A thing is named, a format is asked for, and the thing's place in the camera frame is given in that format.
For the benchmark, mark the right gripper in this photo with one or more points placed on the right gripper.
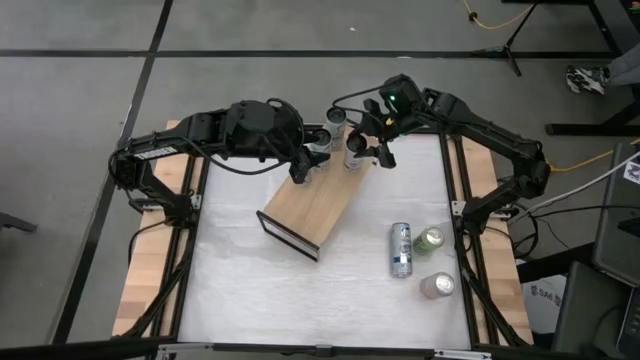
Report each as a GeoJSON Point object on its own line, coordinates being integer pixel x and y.
{"type": "Point", "coordinates": [389, 125]}

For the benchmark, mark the black desk frame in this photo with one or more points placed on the black desk frame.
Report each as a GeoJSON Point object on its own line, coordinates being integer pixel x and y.
{"type": "Point", "coordinates": [575, 129]}

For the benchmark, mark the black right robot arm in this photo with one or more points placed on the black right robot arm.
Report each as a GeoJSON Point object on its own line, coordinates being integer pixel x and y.
{"type": "Point", "coordinates": [490, 135]}

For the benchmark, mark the black furniture foot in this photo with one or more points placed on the black furniture foot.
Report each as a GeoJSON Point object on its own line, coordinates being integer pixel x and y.
{"type": "Point", "coordinates": [15, 222]}

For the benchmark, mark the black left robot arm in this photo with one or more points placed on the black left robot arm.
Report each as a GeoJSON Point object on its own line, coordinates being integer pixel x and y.
{"type": "Point", "coordinates": [160, 150]}

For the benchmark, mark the Celsius Arctic Vibe can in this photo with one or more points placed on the Celsius Arctic Vibe can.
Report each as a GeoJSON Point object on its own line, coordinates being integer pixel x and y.
{"type": "Point", "coordinates": [354, 155]}

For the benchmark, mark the dark grey bin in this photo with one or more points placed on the dark grey bin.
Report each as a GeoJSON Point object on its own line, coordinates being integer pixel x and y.
{"type": "Point", "coordinates": [585, 310]}

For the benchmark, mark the person's shoe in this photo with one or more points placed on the person's shoe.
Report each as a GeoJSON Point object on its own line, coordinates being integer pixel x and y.
{"type": "Point", "coordinates": [587, 80]}

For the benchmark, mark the wooden shelf black metal frame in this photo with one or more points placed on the wooden shelf black metal frame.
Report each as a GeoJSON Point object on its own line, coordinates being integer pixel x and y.
{"type": "Point", "coordinates": [310, 210]}

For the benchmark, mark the white printed bag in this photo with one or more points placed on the white printed bag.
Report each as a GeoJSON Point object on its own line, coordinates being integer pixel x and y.
{"type": "Point", "coordinates": [545, 305]}

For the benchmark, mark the grey equipment case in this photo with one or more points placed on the grey equipment case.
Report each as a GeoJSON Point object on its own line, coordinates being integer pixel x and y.
{"type": "Point", "coordinates": [617, 225]}

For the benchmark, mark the green beverage can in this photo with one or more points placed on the green beverage can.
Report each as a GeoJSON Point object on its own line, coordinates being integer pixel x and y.
{"type": "Point", "coordinates": [429, 240]}

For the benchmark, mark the black table frame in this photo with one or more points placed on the black table frame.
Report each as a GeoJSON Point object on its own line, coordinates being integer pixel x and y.
{"type": "Point", "coordinates": [270, 346]}

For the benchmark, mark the white blue-banded beverage can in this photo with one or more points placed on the white blue-banded beverage can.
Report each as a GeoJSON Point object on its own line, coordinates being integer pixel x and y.
{"type": "Point", "coordinates": [401, 250]}

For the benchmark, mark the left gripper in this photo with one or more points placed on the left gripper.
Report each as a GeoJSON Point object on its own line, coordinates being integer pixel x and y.
{"type": "Point", "coordinates": [255, 127]}

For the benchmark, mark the black tripod stand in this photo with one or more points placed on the black tripod stand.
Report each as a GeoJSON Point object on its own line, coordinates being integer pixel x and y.
{"type": "Point", "coordinates": [507, 50]}

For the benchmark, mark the person's leg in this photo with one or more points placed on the person's leg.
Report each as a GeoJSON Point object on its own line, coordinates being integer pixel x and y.
{"type": "Point", "coordinates": [625, 65]}

